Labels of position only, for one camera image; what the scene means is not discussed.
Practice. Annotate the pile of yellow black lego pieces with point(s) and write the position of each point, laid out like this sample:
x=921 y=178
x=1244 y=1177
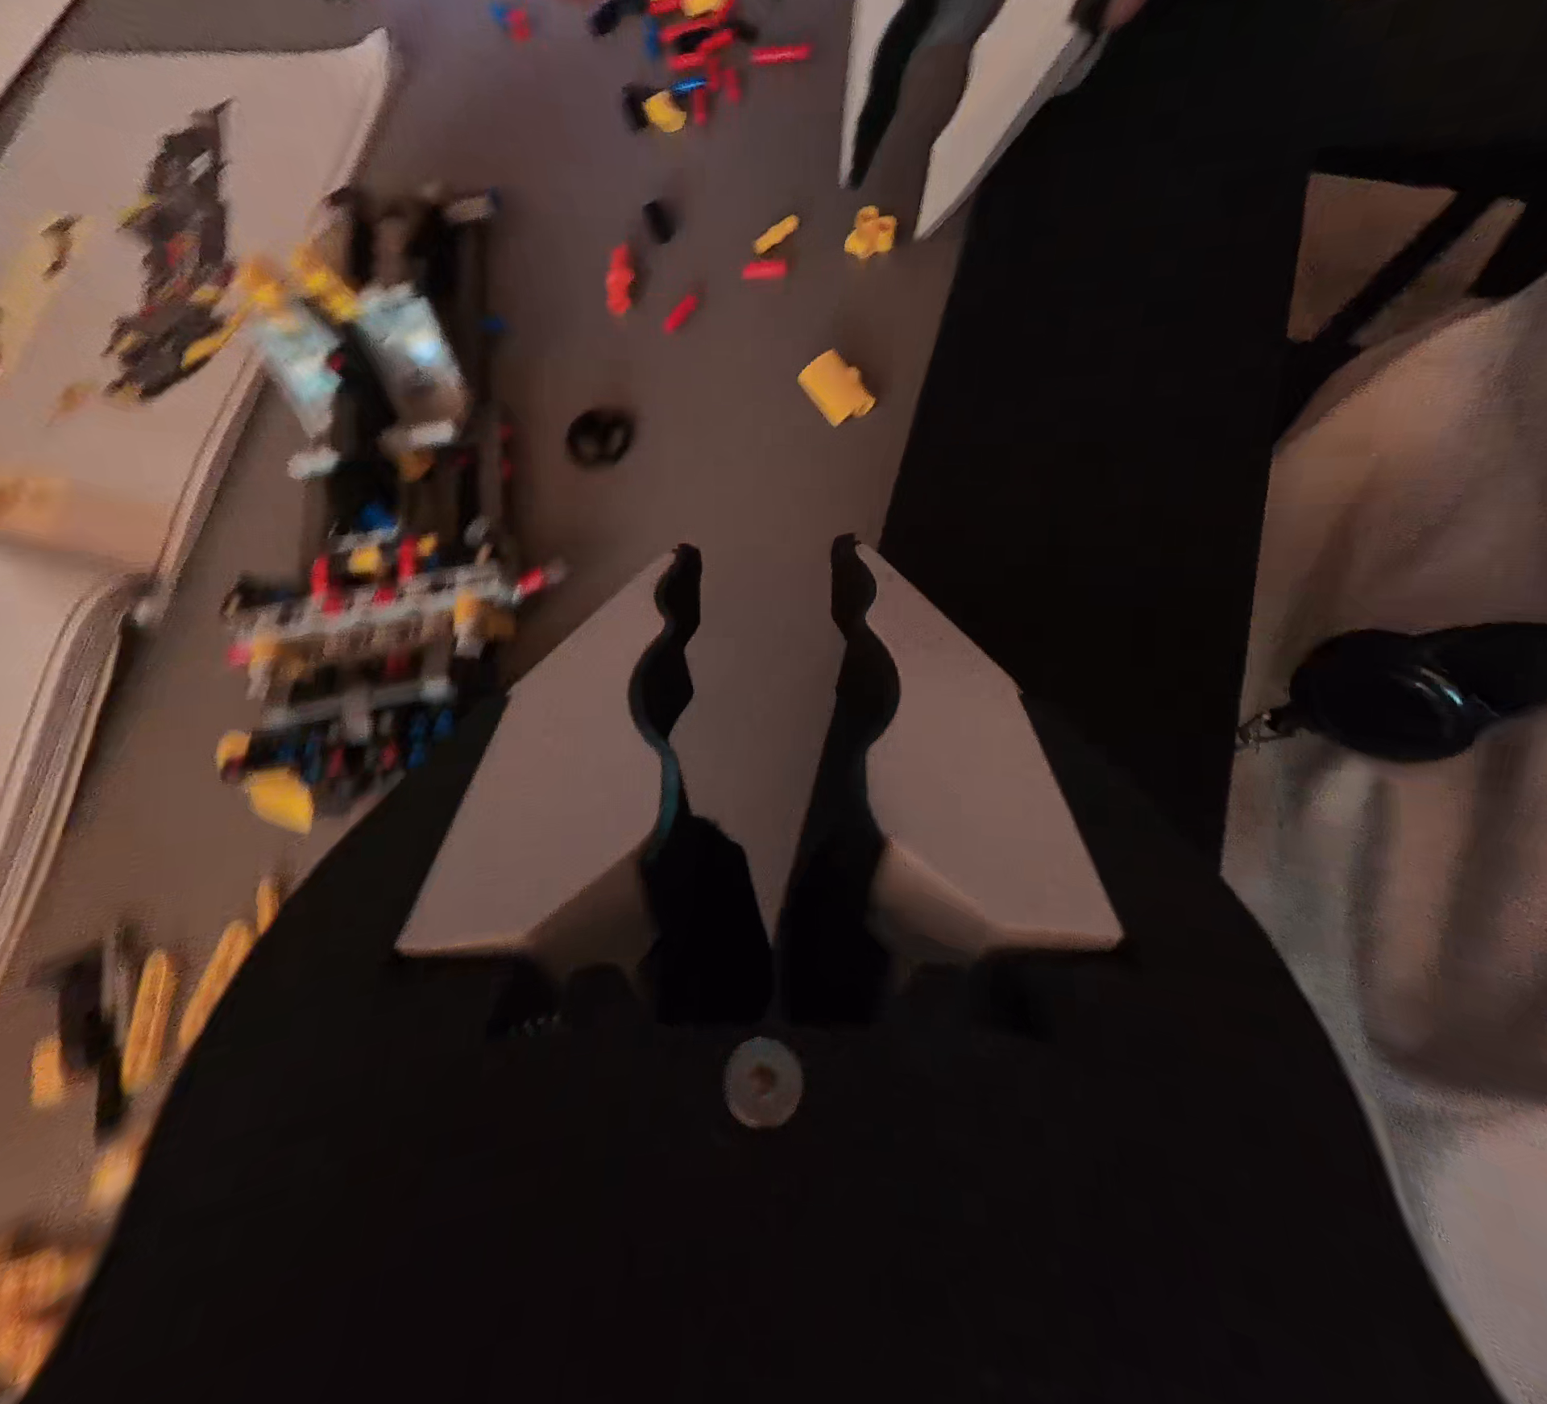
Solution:
x=151 y=1004

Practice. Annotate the red and blue joined pins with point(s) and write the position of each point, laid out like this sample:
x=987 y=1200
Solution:
x=515 y=22

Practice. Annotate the yellow lego cross connector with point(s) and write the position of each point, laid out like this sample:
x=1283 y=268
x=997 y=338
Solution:
x=869 y=233

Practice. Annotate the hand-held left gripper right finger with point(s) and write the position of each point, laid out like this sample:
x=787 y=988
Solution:
x=968 y=799

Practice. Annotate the lego instruction booklet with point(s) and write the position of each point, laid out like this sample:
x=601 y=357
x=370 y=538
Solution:
x=122 y=436

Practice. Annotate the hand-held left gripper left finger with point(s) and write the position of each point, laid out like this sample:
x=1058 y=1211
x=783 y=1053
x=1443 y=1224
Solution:
x=544 y=799

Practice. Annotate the red lego axle pin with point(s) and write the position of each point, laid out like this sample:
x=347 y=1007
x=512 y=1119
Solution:
x=620 y=279

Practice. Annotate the black lego steering wheel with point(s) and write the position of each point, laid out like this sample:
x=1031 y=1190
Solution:
x=581 y=438

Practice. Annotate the black glossy clip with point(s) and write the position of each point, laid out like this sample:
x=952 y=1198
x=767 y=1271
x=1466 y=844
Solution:
x=1391 y=690

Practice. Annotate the small yellow lego piece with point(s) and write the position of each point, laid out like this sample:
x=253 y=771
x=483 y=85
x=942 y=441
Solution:
x=665 y=113

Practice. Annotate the person's light clothing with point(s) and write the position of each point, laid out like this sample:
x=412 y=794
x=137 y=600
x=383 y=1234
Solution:
x=1391 y=944

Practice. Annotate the lego car chassis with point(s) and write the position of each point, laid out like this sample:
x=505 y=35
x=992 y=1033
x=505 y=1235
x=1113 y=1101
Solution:
x=363 y=582

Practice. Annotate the yellow lego pin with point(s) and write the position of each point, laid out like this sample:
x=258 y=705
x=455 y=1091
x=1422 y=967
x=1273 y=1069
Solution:
x=777 y=233

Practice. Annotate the black lego connector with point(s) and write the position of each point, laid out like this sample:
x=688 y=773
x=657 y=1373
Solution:
x=635 y=106
x=659 y=221

